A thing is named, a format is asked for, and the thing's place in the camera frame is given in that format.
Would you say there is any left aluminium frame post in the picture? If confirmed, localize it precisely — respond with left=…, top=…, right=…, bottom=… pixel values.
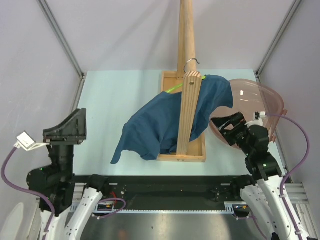
left=34, top=0, right=86, bottom=78

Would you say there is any dark blue t shirt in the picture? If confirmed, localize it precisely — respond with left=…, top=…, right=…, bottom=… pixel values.
left=110, top=75, right=233, bottom=165

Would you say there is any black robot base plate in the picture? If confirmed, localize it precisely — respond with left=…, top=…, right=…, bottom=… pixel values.
left=72, top=175, right=286, bottom=211

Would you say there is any wooden rack with tray base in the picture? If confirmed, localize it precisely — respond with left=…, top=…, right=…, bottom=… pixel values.
left=157, top=0, right=206, bottom=163

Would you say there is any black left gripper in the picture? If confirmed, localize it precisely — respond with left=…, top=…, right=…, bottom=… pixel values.
left=44, top=106, right=88, bottom=181

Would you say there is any pink translucent plastic bowl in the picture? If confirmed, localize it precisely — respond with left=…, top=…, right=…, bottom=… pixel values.
left=210, top=78, right=288, bottom=143

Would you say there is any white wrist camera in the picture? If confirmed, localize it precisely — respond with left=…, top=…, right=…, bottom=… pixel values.
left=245, top=111, right=267, bottom=128
left=14, top=131, right=49, bottom=152

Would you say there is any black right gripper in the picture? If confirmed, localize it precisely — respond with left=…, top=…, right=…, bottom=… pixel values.
left=210, top=111, right=252, bottom=156

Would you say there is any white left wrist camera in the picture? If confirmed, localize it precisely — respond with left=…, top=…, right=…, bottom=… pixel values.
left=14, top=131, right=49, bottom=152

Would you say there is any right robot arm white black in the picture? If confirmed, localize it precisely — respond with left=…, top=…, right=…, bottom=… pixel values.
left=211, top=112, right=312, bottom=240

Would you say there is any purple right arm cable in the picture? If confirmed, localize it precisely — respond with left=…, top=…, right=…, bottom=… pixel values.
left=265, top=112, right=311, bottom=240

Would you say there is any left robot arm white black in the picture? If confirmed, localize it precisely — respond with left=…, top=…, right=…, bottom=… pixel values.
left=26, top=108, right=111, bottom=240

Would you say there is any grey slotted cable duct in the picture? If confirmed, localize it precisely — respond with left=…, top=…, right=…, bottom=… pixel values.
left=69, top=201, right=251, bottom=216

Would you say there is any right aluminium frame post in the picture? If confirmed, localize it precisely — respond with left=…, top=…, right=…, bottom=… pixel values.
left=255, top=0, right=304, bottom=79

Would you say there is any aluminium frame post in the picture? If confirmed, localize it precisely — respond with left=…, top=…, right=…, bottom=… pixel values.
left=255, top=0, right=304, bottom=79
left=34, top=0, right=86, bottom=78

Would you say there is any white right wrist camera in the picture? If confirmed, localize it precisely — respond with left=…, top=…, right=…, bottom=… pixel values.
left=245, top=111, right=267, bottom=128

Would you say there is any green hanger with metal hook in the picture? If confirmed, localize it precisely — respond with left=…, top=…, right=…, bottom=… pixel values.
left=165, top=58, right=199, bottom=94

